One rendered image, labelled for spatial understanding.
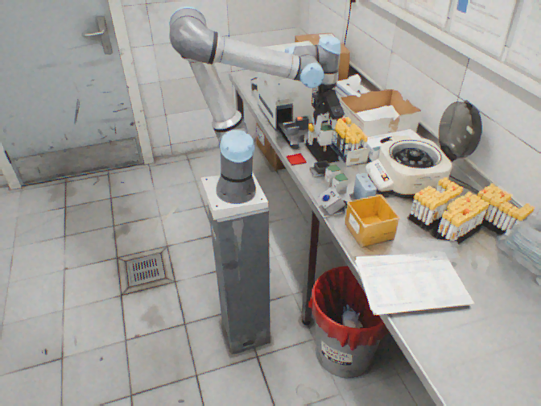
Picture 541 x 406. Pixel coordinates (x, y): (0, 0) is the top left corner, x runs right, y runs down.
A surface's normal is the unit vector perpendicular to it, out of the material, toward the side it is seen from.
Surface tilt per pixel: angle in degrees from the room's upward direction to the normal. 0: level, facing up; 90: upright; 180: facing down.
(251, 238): 90
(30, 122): 90
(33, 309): 0
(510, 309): 0
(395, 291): 1
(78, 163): 90
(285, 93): 90
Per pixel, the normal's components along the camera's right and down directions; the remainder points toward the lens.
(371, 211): 0.31, 0.61
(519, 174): -0.95, 0.21
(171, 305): 0.00, -0.77
